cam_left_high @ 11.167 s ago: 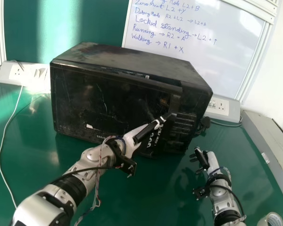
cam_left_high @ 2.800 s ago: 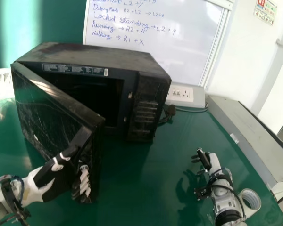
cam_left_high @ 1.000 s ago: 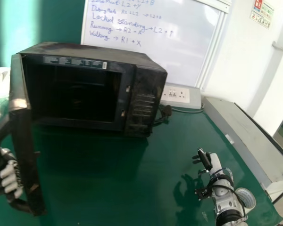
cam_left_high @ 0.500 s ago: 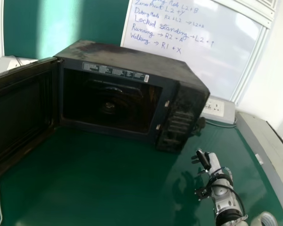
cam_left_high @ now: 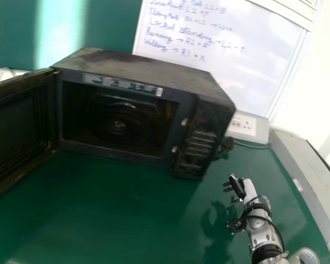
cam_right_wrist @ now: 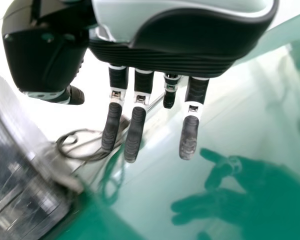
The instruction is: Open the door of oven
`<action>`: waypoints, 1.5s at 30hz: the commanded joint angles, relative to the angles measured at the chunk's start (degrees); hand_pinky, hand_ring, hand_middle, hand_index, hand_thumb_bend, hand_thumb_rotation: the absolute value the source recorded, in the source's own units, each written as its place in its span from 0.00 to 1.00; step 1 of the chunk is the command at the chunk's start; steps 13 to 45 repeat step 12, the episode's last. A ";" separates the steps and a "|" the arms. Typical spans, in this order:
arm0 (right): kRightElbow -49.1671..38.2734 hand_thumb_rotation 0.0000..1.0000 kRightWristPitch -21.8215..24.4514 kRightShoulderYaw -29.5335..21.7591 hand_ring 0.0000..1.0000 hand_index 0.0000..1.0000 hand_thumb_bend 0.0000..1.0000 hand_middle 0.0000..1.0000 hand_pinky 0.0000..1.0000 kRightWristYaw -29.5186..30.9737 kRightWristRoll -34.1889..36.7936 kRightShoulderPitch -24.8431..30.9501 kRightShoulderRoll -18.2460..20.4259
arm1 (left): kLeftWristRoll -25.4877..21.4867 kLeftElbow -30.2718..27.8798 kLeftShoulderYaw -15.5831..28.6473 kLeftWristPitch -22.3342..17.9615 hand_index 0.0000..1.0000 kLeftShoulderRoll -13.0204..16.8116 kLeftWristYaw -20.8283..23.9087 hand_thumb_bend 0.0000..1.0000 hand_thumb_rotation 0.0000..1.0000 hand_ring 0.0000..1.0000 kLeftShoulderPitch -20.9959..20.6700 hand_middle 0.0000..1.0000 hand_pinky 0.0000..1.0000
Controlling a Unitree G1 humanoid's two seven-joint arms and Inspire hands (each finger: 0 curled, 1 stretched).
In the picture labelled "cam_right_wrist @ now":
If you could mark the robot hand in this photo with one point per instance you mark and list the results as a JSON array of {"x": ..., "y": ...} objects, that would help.
[{"x": 185, "y": 37}]

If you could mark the black oven with glass door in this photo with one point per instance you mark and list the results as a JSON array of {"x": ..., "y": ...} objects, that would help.
[{"x": 15, "y": 175}]

